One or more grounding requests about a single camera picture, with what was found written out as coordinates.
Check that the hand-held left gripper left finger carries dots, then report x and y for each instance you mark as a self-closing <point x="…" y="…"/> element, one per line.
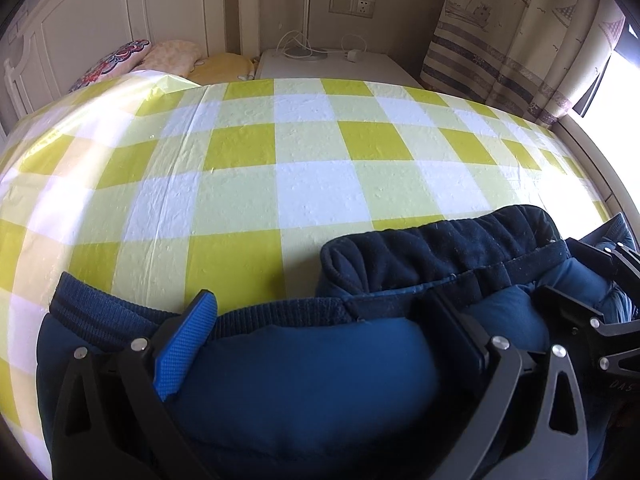
<point x="182" y="350"/>

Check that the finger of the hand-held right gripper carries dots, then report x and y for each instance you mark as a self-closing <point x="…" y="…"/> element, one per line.
<point x="570" y="307"/>
<point x="620" y="260"/>

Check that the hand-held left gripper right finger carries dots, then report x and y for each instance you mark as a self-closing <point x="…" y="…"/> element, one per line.
<point x="467" y="345"/>

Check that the blue quilted jacket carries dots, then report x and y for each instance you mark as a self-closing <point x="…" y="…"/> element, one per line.
<point x="310" y="385"/>

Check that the yellow checked bed sheet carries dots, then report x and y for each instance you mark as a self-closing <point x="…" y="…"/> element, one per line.
<point x="310" y="185"/>

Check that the printed curtain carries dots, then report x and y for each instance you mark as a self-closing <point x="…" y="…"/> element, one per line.
<point x="510" y="35"/>

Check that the yellow pillow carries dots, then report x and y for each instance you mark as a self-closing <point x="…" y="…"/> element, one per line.
<point x="225" y="67"/>

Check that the floral patterned pillow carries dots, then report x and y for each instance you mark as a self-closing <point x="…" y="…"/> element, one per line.
<point x="112" y="62"/>

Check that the white charger plug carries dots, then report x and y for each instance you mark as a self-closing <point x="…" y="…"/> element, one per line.
<point x="355" y="55"/>

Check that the white nightstand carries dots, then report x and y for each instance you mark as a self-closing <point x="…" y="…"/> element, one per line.
<point x="325" y="67"/>

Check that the white wooden headboard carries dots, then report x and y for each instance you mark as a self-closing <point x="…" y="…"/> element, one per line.
<point x="175" y="10"/>

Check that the thin metal pole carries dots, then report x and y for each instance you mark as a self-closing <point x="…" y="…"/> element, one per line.
<point x="308" y="5"/>

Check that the dark window frame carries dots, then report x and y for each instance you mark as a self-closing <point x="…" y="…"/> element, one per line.
<point x="594" y="91"/>

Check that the beige wall socket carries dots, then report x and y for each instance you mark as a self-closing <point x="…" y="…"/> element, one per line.
<point x="351" y="5"/>

